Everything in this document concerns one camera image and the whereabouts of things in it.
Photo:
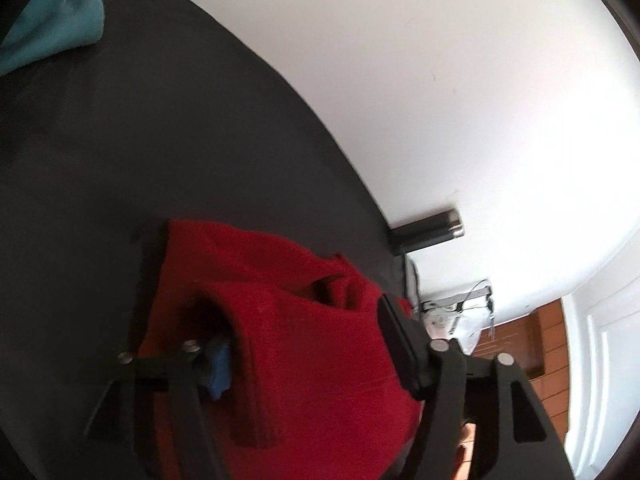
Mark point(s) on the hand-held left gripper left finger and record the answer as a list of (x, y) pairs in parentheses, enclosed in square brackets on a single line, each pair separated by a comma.
[(220, 370)]

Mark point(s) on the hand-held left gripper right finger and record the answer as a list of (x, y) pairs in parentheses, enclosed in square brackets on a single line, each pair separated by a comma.
[(400, 345)]

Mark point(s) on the red knit sweater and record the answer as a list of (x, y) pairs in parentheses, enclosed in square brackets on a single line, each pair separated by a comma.
[(310, 335)]

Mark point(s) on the white plastic bag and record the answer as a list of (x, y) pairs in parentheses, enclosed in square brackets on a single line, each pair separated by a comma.
[(450, 330)]

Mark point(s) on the clear tape strip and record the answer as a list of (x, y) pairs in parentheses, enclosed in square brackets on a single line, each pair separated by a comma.
[(412, 280)]

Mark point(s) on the black thermos bottle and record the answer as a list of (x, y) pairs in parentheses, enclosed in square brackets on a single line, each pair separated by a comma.
[(430, 230)]

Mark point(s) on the white door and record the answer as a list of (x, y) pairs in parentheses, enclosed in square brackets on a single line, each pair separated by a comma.
[(605, 360)]

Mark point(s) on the teal cloth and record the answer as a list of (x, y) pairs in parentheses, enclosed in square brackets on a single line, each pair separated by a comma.
[(50, 15)]

